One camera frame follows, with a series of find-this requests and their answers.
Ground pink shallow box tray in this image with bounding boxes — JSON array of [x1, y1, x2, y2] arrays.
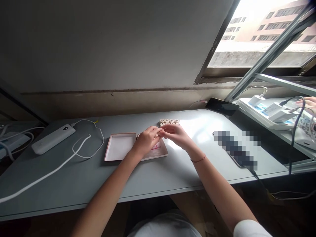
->
[[104, 132, 138, 162]]

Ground white charging cable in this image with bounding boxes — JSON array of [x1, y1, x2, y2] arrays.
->
[[0, 119, 105, 203]]

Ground white power strip blue labels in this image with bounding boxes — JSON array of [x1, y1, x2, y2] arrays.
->
[[236, 97, 316, 131]]

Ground white power strip with cords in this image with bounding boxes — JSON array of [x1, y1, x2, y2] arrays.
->
[[0, 123, 45, 161]]

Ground white power bank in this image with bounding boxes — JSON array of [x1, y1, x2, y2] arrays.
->
[[31, 124, 76, 155]]

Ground black phone cable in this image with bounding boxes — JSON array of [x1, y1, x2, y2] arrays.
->
[[249, 168, 272, 200]]

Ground grey metal shelf frame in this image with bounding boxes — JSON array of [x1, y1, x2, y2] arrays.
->
[[225, 5, 316, 174]]

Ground window with dark frame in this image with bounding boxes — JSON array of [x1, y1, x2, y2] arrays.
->
[[194, 0, 316, 86]]

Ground large white charger block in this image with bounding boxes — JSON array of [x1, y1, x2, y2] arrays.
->
[[261, 101, 301, 123]]

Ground cluster of wooden chess discs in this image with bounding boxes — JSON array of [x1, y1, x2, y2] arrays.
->
[[159, 118, 181, 127]]

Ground black thick cable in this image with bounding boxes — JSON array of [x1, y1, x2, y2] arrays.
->
[[280, 95, 307, 175]]

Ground person's left hand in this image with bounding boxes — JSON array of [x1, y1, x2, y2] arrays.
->
[[132, 125, 163, 157]]

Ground grey braided cable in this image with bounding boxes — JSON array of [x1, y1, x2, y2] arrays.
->
[[236, 86, 269, 100]]

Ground smartphone with black cable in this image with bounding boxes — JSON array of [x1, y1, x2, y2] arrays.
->
[[212, 129, 259, 169]]

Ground person's body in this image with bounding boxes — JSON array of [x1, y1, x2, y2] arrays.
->
[[127, 209, 202, 237]]

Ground pink box lid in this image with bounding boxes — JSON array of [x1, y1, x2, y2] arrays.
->
[[136, 133, 169, 161]]

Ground small white charger plug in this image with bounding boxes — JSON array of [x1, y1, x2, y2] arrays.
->
[[248, 94, 266, 107]]

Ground black glossy phone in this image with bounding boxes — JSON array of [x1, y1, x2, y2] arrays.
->
[[205, 97, 240, 116]]

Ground person's right hand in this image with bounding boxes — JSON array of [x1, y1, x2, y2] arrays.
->
[[160, 124, 196, 152]]

